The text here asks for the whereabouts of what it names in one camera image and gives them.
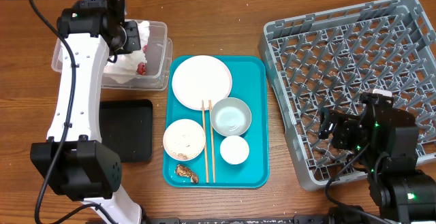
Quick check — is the pink round plate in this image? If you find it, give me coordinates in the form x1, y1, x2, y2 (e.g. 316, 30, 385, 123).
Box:
172, 55, 233, 110

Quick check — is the pink bowl with rice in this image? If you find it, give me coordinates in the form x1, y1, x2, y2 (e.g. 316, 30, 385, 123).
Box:
163, 118, 205, 161

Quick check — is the clear plastic bin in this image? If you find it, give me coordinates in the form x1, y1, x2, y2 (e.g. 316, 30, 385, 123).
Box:
52, 11, 172, 91

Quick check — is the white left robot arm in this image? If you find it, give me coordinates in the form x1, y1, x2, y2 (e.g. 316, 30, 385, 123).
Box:
30, 0, 143, 223

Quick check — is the small white cup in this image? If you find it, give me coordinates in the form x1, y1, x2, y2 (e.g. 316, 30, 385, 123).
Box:
220, 135, 249, 165

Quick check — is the red snack wrapper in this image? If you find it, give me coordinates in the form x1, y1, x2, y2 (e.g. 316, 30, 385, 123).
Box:
136, 44, 147, 76

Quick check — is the white napkin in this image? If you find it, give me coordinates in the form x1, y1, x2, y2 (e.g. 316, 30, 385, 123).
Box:
133, 20, 150, 63
104, 53, 139, 84

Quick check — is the left wooden chopstick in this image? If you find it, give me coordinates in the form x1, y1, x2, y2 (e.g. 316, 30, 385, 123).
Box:
202, 100, 209, 183

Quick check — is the grey dishwasher rack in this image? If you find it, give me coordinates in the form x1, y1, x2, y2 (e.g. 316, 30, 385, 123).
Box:
258, 0, 435, 191

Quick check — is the black table edge rail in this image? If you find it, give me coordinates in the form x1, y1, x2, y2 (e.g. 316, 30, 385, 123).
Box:
149, 214, 329, 224

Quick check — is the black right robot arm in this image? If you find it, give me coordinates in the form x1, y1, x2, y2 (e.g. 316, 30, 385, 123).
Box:
318, 89, 435, 223

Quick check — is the brown food scrap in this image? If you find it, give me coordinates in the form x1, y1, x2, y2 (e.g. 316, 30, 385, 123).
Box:
175, 164, 200, 184

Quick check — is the teal plastic tray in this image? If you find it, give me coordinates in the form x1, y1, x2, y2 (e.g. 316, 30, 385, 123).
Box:
162, 55, 269, 189

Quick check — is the black tray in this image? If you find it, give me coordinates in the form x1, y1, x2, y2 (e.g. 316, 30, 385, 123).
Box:
99, 99, 153, 163

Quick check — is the grey-green bowl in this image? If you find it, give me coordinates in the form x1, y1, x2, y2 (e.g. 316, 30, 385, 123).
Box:
210, 97, 252, 137

